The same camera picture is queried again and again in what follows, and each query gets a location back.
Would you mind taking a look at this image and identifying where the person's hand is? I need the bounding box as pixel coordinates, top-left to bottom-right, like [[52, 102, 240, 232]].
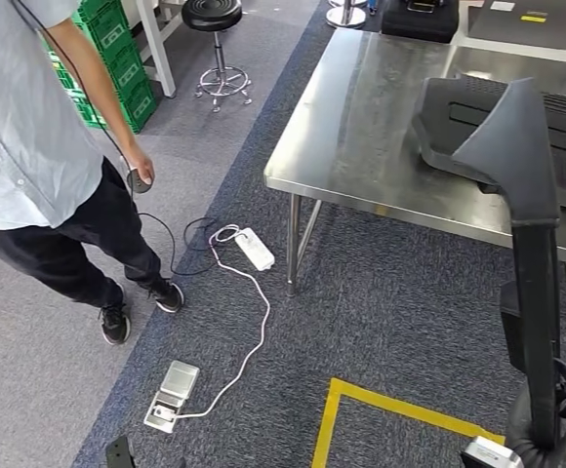
[[126, 142, 157, 188]]

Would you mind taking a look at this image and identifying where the silver handheld device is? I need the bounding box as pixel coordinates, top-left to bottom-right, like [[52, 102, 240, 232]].
[[126, 166, 155, 195]]

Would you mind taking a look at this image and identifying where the black plastic bracket part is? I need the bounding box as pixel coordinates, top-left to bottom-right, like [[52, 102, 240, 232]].
[[451, 77, 562, 453]]

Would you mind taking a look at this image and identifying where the stainless steel workbench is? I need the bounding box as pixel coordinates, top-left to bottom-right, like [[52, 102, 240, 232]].
[[263, 28, 566, 360]]

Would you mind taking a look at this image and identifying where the green plastic crate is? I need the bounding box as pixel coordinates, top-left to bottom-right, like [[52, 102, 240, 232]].
[[116, 78, 158, 135], [41, 35, 110, 131], [102, 43, 147, 98], [73, 0, 133, 64]]

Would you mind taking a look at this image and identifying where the person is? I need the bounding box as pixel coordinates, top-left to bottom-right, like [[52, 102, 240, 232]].
[[0, 0, 185, 347]]

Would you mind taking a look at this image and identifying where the white power strip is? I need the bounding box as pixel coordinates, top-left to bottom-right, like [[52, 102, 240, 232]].
[[234, 227, 277, 273]]

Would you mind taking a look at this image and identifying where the black round stool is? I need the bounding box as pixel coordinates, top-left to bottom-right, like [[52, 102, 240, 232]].
[[181, 0, 253, 114]]

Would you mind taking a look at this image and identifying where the closed steel floor socket cover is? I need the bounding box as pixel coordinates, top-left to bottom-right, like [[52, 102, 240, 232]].
[[160, 360, 201, 402]]

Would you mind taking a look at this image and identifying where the open steel floor socket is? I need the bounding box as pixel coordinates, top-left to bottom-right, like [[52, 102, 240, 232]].
[[144, 390, 187, 435]]

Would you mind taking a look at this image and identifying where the chrome stanchion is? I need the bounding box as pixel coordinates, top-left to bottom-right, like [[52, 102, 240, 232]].
[[326, 0, 368, 29]]

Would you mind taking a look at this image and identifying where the yellow floor tape square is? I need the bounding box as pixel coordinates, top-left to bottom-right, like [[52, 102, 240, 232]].
[[311, 377, 506, 468]]

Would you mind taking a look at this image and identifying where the large black textured panel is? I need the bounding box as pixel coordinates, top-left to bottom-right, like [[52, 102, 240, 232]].
[[411, 74, 566, 217]]

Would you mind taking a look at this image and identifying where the black zip carry case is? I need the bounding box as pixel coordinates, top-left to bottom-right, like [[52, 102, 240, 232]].
[[380, 0, 461, 45]]

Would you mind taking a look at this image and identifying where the grey laptop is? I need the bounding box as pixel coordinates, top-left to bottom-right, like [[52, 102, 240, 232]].
[[467, 0, 566, 51]]

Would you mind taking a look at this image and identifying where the grey remote controller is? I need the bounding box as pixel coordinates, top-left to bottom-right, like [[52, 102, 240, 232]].
[[406, 0, 447, 15]]

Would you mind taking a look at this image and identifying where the black floor cable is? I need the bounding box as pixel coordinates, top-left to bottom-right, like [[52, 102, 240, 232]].
[[134, 212, 221, 278]]

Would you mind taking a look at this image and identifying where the thin black device cable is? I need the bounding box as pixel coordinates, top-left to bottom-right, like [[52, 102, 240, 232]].
[[9, 0, 135, 202]]

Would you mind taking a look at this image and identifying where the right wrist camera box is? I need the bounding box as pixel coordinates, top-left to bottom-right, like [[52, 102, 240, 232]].
[[461, 436, 525, 468]]

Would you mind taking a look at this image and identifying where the white power cable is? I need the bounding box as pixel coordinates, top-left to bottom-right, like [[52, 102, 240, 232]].
[[172, 223, 272, 421]]

